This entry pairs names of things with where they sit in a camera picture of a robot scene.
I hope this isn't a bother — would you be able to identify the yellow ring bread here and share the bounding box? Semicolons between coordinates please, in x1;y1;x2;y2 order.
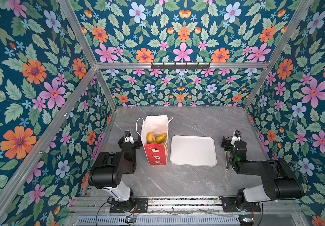
146;132;156;144

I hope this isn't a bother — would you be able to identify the white rectangular tray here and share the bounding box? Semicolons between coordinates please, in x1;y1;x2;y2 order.
170;135;217;167

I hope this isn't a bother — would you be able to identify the yellow croissant bread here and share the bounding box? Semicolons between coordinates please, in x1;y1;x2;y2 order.
156;133;167;144

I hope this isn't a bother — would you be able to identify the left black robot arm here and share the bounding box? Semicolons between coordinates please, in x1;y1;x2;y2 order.
88;131;142;213

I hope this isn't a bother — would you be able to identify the red white paper bag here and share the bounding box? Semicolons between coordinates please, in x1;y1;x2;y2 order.
136;115;173;166

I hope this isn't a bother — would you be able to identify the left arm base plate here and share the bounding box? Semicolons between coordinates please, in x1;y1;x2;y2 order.
109;198;149;213

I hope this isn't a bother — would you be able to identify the aluminium front rail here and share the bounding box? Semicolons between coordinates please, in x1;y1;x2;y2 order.
65;196;309;226

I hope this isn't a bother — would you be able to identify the black wall hook rail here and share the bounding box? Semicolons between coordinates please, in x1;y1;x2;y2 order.
150;62;210;70

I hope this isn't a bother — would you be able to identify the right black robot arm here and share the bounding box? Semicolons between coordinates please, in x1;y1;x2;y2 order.
220;135;308;212

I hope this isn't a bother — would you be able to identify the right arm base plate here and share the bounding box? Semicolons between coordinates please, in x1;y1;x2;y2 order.
219;196;262;213

